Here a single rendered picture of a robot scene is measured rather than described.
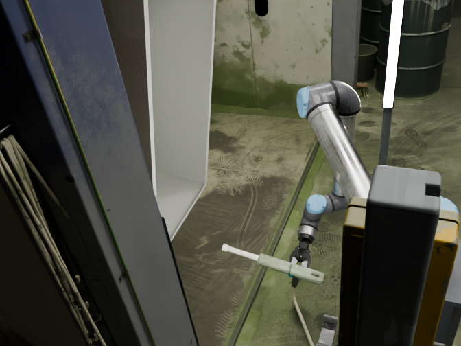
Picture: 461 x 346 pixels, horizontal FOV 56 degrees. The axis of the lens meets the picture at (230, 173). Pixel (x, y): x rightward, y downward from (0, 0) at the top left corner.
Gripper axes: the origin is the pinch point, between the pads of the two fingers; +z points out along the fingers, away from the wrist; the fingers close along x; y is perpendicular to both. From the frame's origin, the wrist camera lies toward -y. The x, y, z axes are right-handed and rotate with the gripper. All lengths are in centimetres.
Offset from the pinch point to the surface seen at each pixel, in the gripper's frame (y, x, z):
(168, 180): 11, 80, -34
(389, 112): 10, -29, -117
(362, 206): -151, -5, 42
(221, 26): 46, 109, -200
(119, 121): -138, 36, 30
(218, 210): 61, 59, -48
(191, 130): -19, 69, -51
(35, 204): -139, 41, 49
